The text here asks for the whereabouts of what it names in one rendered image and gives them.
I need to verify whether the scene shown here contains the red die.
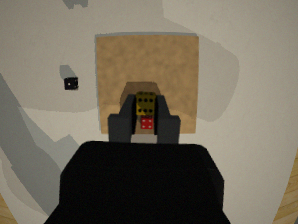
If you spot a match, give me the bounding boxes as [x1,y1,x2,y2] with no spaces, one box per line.
[141,115,153,129]

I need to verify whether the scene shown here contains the tan mat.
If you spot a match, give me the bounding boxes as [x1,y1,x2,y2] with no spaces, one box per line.
[96,35,199,134]

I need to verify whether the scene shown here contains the black die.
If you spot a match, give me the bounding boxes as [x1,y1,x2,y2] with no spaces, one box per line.
[64,77,78,90]

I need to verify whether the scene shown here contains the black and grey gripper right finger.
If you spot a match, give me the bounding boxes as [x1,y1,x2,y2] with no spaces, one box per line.
[154,95,181,144]

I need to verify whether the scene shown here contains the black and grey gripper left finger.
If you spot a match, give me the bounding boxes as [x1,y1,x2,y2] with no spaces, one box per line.
[108,94,137,143]

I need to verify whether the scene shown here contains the yellow die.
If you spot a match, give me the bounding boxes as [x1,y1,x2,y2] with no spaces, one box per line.
[135,92,156,115]

